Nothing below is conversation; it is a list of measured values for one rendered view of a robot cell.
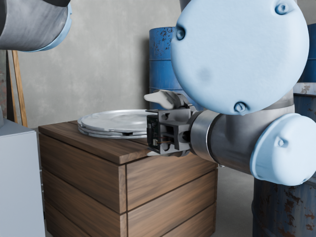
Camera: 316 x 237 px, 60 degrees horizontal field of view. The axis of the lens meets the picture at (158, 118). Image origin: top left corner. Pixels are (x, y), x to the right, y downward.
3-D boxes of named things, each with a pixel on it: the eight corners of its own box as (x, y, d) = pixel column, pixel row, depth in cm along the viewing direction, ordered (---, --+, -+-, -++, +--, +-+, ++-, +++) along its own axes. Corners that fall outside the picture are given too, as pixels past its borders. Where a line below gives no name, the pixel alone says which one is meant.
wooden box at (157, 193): (216, 232, 88) (220, 126, 82) (122, 304, 62) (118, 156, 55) (134, 192, 116) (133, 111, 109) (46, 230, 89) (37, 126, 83)
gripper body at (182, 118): (143, 107, 49) (178, 111, 38) (184, 104, 53) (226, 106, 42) (145, 150, 50) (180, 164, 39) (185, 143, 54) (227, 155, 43)
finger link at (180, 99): (167, 84, 53) (190, 110, 47) (174, 84, 53) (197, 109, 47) (162, 105, 55) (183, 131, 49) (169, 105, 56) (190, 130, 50)
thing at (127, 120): (112, 109, 96) (112, 107, 96) (193, 114, 87) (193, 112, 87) (58, 127, 70) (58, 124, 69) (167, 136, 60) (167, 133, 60)
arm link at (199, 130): (248, 108, 38) (249, 165, 39) (226, 106, 42) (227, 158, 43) (205, 112, 35) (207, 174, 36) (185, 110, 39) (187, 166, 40)
